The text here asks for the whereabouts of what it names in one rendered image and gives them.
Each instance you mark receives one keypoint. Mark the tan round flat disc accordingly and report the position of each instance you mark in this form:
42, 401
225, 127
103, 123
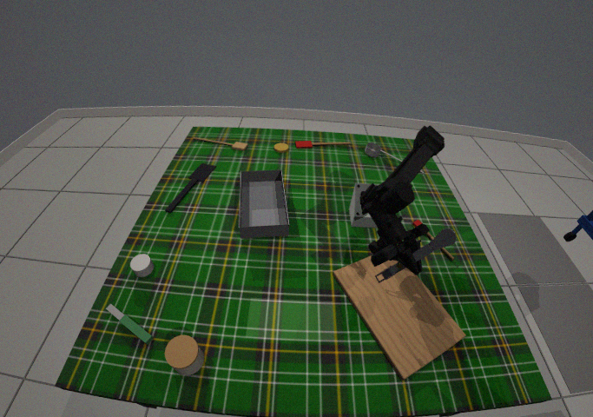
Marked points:
279, 147

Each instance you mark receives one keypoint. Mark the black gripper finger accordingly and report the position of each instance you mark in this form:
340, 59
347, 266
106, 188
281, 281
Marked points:
407, 259
415, 247

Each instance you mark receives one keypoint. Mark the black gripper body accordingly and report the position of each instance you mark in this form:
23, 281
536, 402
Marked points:
394, 232

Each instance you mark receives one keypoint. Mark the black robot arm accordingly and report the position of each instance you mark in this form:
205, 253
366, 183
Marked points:
395, 193

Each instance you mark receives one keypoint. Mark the wooden board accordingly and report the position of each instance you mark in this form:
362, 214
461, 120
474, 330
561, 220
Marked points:
407, 321

